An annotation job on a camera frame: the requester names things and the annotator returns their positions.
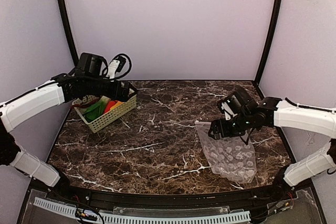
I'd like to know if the clear zip top bag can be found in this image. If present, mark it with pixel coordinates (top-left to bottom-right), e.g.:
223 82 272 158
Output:
195 121 257 184

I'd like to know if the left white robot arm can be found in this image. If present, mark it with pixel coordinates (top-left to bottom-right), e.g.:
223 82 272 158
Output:
1 53 134 188

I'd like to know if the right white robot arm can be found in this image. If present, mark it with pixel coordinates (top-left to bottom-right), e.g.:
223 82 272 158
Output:
208 88 335 189

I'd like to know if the red pepper toy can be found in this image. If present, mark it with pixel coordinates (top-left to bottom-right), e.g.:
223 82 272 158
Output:
104 100 117 114

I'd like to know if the beige perforated plastic basket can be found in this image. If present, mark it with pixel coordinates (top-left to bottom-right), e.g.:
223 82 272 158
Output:
71 95 137 133

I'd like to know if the white bok choy toy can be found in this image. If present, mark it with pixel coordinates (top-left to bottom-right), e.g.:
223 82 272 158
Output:
99 96 111 103

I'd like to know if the green leafy vegetable toy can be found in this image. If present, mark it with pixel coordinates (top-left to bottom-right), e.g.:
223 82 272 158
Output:
83 101 107 123

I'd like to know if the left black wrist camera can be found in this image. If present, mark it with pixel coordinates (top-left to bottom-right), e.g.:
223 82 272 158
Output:
106 53 132 80

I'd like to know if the white slotted cable duct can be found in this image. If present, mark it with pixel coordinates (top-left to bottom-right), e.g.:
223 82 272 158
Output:
33 197 251 223

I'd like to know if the left black frame post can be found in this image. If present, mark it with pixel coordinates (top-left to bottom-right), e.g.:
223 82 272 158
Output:
57 0 79 66

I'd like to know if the black frame post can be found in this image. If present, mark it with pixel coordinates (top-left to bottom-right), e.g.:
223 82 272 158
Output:
57 0 79 66
254 0 282 87

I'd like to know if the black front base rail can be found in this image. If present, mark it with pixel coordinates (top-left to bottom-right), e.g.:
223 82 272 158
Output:
15 176 329 224

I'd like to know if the right black frame post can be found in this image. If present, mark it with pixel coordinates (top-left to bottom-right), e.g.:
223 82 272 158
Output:
254 0 282 87

